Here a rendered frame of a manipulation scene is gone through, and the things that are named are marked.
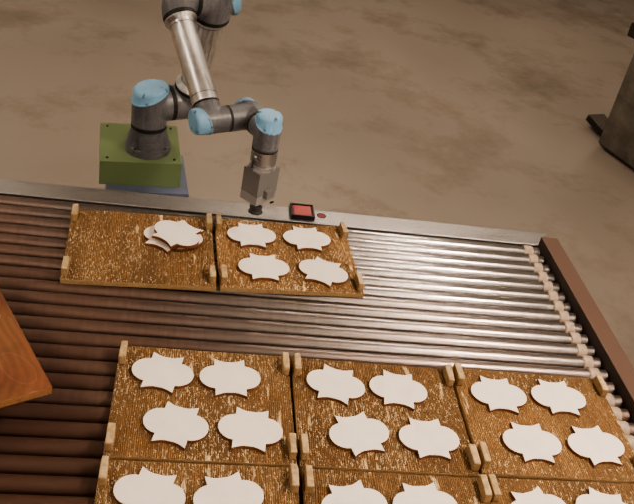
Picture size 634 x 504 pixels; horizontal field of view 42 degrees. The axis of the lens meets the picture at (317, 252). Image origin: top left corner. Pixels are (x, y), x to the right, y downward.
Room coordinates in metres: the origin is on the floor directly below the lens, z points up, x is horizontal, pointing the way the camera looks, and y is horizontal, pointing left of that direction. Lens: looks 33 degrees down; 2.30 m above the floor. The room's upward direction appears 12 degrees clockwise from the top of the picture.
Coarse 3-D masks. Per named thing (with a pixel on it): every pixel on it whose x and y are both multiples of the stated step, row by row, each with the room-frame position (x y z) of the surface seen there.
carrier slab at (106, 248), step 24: (96, 216) 2.03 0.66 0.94; (120, 216) 2.06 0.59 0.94; (144, 216) 2.08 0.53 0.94; (168, 216) 2.11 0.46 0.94; (72, 240) 1.89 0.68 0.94; (96, 240) 1.91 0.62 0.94; (120, 240) 1.94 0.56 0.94; (144, 240) 1.96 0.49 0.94; (72, 264) 1.78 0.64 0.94; (96, 264) 1.80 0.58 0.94; (120, 264) 1.82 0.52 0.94; (144, 264) 1.85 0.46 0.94; (168, 264) 1.87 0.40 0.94; (192, 264) 1.89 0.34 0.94; (168, 288) 1.78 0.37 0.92; (192, 288) 1.80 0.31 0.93
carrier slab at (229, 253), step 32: (224, 224) 2.13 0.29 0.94; (256, 224) 2.17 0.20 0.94; (288, 224) 2.21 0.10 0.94; (224, 256) 1.96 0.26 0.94; (288, 256) 2.03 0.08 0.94; (320, 256) 2.07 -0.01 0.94; (352, 256) 2.10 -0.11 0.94; (224, 288) 1.82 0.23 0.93; (256, 288) 1.84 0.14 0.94; (288, 288) 1.87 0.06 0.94; (320, 288) 1.91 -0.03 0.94; (352, 288) 1.94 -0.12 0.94
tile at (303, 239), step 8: (288, 232) 2.14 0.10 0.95; (296, 232) 2.15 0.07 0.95; (304, 232) 2.16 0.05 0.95; (312, 232) 2.17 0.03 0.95; (320, 232) 2.18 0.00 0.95; (288, 240) 2.10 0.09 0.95; (296, 240) 2.11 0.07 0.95; (304, 240) 2.12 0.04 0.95; (312, 240) 2.13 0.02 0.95; (320, 240) 2.14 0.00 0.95; (328, 240) 2.14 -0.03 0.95; (304, 248) 2.08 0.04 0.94; (312, 248) 2.09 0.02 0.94; (320, 248) 2.09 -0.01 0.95
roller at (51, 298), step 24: (0, 288) 1.64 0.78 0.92; (168, 312) 1.70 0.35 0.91; (192, 312) 1.72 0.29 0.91; (216, 312) 1.73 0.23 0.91; (240, 312) 1.75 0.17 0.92; (264, 312) 1.77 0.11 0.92; (288, 312) 1.79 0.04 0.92; (480, 336) 1.88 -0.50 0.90; (504, 336) 1.90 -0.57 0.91; (528, 336) 1.91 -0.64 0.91; (552, 336) 1.93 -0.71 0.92; (576, 336) 1.95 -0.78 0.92
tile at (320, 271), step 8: (304, 264) 1.99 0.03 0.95; (312, 264) 2.00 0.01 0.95; (320, 264) 2.01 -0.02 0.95; (328, 264) 2.02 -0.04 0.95; (336, 264) 2.02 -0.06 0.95; (304, 272) 1.95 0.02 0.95; (312, 272) 1.96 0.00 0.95; (320, 272) 1.97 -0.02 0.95; (328, 272) 1.98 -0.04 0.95; (336, 272) 1.98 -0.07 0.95; (344, 272) 1.99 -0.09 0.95; (312, 280) 1.93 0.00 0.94; (320, 280) 1.93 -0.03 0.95; (328, 280) 1.94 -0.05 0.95; (336, 280) 1.94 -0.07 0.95; (344, 280) 1.95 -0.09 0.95
